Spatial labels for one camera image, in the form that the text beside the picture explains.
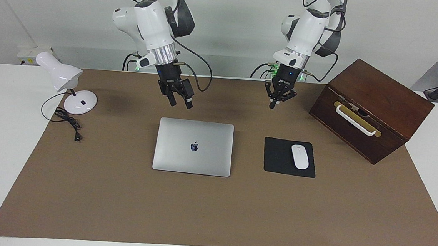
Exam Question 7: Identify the silver apple laptop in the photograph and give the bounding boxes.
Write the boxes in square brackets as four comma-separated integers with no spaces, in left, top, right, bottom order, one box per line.
[152,117,235,178]

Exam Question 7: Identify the black mouse pad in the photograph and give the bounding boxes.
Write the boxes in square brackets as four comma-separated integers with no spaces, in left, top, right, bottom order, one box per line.
[262,137,318,179]

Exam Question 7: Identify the white computer mouse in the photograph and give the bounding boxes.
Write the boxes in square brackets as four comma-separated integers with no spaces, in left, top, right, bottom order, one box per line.
[290,144,311,171]

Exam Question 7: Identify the brown table mat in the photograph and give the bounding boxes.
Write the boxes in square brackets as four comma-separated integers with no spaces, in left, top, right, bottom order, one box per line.
[0,61,438,246]

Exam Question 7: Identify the white desk lamp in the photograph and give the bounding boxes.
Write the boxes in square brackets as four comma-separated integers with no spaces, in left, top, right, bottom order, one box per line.
[32,51,101,116]

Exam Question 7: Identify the dark brown wooden box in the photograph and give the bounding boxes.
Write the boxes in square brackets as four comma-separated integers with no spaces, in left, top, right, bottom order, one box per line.
[305,55,438,169]

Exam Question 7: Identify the black left arm base cable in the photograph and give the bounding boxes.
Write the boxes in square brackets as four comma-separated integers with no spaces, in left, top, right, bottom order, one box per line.
[250,62,277,80]

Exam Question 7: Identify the black arm base cable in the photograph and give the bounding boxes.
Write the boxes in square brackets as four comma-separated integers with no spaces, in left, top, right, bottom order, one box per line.
[250,62,277,80]
[122,52,139,72]

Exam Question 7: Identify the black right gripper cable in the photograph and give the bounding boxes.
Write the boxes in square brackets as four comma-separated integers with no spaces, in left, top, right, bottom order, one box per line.
[167,39,215,93]

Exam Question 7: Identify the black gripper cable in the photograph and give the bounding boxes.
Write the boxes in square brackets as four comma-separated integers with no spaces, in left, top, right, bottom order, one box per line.
[167,39,215,93]
[297,0,344,84]

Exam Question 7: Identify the black right arm base cable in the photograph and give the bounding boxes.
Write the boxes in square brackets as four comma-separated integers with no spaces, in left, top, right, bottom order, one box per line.
[122,52,139,72]

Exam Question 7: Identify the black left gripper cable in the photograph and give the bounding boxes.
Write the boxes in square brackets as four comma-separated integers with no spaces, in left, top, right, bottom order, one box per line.
[297,0,344,84]

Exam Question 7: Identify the white box handle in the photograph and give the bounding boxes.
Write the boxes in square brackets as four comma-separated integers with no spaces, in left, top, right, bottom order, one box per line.
[334,104,379,137]

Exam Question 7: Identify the black lamp cable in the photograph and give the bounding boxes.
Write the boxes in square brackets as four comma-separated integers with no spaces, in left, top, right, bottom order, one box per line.
[39,90,86,142]

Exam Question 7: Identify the white wall power outlet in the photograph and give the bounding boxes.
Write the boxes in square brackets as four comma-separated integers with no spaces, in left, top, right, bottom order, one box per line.
[16,45,55,67]

